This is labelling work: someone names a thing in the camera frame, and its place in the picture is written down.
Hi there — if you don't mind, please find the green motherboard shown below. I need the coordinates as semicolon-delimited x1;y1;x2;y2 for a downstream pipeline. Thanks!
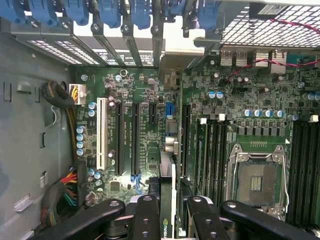
71;63;320;226

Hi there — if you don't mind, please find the blue expansion slot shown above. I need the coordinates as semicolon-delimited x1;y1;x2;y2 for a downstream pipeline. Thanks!
164;101;175;120

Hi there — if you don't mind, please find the coloured power wire bundle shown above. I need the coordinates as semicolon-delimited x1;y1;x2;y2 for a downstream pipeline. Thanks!
39;166;79;227

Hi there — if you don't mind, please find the silver double port block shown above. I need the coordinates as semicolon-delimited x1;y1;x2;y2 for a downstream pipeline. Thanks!
219;49;249;68

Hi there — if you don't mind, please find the black and grey PC case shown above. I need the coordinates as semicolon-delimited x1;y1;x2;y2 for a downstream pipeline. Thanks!
0;0;320;240

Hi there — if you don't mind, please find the red and black twisted wire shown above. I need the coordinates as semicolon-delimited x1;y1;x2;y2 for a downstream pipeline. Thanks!
223;18;320;81

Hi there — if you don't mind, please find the blue slot retention clip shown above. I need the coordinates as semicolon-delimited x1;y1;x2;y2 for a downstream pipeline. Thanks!
129;0;152;31
28;0;61;26
66;0;90;26
161;0;185;22
4;0;29;25
196;0;222;33
97;0;122;29

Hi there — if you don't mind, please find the white power connector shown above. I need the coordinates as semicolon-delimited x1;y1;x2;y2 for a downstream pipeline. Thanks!
67;83;88;105

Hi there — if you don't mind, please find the black intrusion switch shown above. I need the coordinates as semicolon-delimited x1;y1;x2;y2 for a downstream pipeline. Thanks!
249;2;290;19

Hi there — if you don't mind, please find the short black expansion slot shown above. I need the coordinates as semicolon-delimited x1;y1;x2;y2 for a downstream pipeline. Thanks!
149;102;159;126

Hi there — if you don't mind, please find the black braided power cable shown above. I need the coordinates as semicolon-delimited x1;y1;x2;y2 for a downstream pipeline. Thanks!
40;80;77;163

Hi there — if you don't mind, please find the white expansion slot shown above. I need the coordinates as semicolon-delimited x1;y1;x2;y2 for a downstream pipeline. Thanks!
96;96;109;170

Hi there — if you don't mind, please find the teal serial port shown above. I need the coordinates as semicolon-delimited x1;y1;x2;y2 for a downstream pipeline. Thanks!
285;51;320;68

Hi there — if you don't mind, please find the CPU socket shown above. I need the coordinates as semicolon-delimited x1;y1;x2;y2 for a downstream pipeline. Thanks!
226;143;291;220

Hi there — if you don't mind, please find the black main power connector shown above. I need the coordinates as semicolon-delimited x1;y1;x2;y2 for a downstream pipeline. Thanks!
75;159;88;206

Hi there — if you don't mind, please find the metal socket cover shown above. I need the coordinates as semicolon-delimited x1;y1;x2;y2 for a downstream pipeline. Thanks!
257;204;288;222

